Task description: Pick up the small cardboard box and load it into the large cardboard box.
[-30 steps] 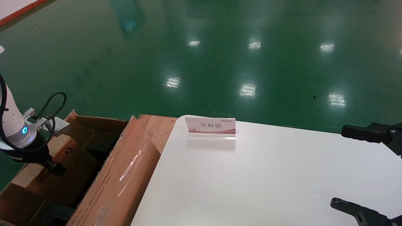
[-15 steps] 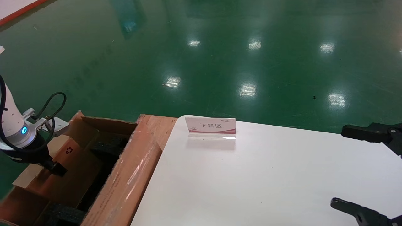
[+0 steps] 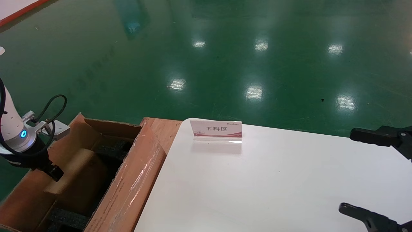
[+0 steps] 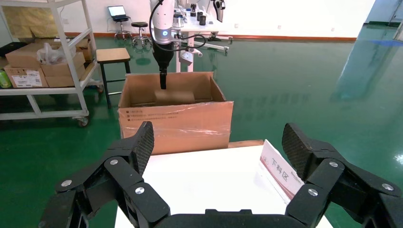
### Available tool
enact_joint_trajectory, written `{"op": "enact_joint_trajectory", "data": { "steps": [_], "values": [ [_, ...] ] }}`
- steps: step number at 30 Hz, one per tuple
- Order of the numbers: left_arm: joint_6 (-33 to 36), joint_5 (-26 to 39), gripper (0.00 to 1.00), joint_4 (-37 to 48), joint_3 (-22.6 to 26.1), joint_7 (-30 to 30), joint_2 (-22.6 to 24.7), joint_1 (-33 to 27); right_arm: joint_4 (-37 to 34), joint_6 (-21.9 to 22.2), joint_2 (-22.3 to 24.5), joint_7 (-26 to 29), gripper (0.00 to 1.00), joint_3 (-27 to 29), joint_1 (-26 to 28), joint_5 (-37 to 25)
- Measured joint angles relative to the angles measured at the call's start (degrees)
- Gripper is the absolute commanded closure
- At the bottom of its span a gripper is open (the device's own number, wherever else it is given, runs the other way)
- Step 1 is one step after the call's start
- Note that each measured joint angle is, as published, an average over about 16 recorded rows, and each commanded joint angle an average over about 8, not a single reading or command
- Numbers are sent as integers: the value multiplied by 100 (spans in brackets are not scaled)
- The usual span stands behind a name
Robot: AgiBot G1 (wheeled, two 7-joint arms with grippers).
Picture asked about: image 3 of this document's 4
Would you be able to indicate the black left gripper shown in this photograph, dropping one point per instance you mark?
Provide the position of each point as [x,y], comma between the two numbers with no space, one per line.
[29,159]

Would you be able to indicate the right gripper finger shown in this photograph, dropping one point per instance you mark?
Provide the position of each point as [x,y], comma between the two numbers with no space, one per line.
[367,135]
[373,220]

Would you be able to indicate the small cardboard box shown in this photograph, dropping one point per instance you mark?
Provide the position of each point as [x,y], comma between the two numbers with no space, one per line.
[83,174]

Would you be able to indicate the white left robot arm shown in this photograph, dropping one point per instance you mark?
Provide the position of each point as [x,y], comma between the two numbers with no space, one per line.
[9,122]

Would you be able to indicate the large open cardboard box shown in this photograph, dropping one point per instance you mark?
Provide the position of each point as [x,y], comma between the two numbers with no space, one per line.
[135,180]

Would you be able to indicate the black foam padding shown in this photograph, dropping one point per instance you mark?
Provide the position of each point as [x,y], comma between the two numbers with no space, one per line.
[112,149]
[69,219]

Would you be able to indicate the small white object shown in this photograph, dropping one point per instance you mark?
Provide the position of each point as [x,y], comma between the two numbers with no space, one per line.
[2,50]

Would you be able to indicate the acrylic sign with red stripe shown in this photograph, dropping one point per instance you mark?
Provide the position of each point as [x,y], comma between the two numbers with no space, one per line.
[219,130]

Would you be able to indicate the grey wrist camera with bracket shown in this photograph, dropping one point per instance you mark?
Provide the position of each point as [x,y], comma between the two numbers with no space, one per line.
[59,129]

